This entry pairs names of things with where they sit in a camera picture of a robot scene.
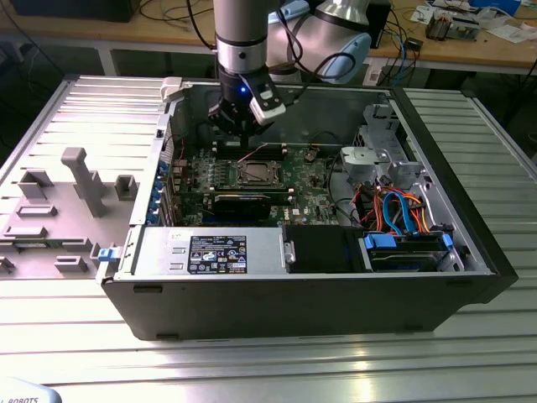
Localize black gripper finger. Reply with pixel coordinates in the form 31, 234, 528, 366
245, 121, 274, 149
208, 102, 247, 149

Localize metal socket cover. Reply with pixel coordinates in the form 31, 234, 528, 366
237, 160, 279, 187

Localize silver CPU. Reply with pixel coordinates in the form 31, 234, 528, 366
246, 164, 270, 183

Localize RAM slot white clips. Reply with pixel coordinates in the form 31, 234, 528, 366
212, 141, 289, 149
213, 149, 290, 156

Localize RAM slot black clips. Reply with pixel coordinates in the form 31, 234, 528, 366
214, 145, 289, 153
216, 153, 291, 161

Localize CPU socket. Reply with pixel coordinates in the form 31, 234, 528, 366
234, 158, 281, 189

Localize CPU cooler heatsink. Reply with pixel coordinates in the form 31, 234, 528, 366
425, 12, 452, 41

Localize black graphics card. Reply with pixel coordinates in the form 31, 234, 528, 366
179, 189, 295, 222

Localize green motherboard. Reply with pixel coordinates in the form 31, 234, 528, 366
174, 144, 336, 230

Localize wooden desk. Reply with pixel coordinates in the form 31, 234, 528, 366
0, 0, 537, 77

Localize black plastic shroud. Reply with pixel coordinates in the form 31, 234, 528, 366
283, 224, 362, 275

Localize silver power supply unit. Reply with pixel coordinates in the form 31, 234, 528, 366
133, 226, 290, 278

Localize grey parts rack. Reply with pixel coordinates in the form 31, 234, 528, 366
0, 146, 139, 281

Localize hard disk in blue carrier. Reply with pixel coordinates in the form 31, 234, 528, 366
363, 232, 455, 273

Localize black PC case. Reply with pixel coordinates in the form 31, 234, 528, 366
95, 77, 520, 342

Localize black equipment box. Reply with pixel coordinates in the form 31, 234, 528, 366
12, 0, 135, 23

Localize blue plastic latch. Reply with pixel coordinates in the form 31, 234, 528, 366
96, 247, 122, 264

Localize silver hardware box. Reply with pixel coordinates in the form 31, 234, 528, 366
451, 16, 482, 42

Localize blue box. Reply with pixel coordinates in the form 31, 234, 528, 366
469, 0, 521, 13

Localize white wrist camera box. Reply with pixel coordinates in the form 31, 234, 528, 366
250, 82, 287, 126

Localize red wire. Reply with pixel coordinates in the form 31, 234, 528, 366
164, 134, 188, 164

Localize pale grey case handle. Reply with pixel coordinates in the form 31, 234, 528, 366
160, 76, 185, 103

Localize thin black wire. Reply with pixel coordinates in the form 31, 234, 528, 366
309, 131, 341, 149

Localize silver drive bracket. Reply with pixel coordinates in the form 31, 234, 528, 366
339, 145, 394, 186

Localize blue flat wire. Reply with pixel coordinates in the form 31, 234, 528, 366
382, 189, 416, 237

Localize orange wire bundle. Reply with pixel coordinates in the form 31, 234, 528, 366
355, 184, 433, 234

